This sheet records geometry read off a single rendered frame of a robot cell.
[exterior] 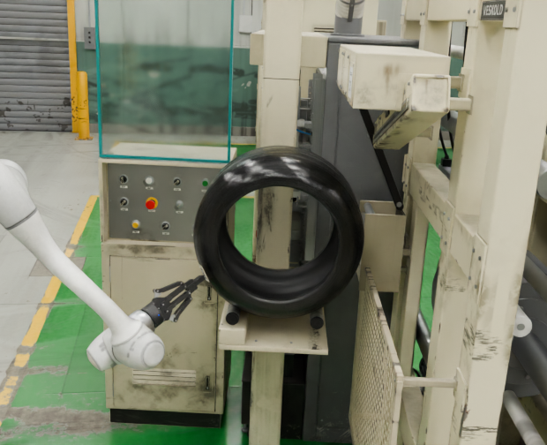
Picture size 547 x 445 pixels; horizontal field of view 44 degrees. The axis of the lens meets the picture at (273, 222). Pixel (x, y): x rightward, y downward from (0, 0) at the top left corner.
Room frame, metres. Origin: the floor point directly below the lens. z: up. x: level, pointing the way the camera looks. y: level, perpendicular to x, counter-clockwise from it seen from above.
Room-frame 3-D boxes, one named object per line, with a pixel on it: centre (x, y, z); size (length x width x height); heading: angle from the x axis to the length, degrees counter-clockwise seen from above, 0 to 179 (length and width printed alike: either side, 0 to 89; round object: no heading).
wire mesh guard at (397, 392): (1.99, -0.35, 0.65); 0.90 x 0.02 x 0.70; 179
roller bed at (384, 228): (2.44, -0.40, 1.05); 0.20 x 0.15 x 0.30; 179
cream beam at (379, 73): (2.09, -0.32, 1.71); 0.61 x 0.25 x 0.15; 179
